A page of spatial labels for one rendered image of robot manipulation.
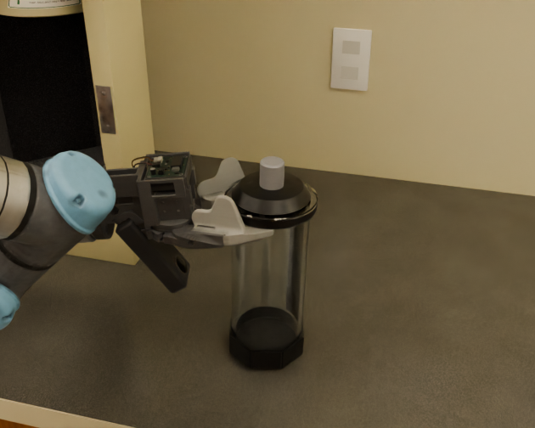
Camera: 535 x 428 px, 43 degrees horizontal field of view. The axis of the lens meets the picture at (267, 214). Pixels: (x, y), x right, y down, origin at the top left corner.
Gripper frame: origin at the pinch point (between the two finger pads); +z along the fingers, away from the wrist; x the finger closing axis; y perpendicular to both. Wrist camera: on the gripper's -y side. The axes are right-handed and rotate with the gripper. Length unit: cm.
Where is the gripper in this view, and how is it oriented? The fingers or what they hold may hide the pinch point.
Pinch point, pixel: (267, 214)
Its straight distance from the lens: 79.9
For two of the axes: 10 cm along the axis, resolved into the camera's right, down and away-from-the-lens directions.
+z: 10.0, -0.6, -0.4
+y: -0.8, -8.6, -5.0
